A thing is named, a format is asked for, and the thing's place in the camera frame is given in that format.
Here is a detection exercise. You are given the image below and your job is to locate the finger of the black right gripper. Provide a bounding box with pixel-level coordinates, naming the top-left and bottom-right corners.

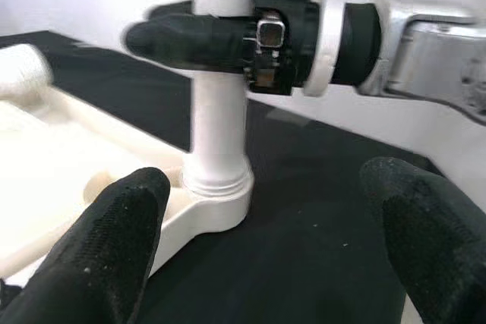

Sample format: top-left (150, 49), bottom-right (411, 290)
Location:
top-left (123, 12), bottom-right (254, 74)
top-left (146, 0), bottom-right (197, 17)

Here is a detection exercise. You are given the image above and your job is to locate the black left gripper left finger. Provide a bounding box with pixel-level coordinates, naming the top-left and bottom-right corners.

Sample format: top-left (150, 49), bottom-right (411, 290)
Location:
top-left (0, 166), bottom-right (172, 324)

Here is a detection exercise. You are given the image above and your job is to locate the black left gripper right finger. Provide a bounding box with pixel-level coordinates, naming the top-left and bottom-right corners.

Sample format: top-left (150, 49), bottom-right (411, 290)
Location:
top-left (358, 156), bottom-right (486, 324)

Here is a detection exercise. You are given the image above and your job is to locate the white plastic children table top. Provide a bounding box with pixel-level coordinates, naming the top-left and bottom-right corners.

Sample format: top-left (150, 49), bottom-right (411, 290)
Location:
top-left (0, 42), bottom-right (255, 287)

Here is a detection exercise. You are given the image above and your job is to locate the black table cloth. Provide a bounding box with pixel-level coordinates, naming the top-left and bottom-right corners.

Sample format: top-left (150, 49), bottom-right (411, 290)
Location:
top-left (0, 30), bottom-right (486, 324)

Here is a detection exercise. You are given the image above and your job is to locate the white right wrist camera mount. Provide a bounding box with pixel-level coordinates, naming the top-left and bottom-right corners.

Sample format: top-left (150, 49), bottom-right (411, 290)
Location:
top-left (294, 0), bottom-right (349, 98)

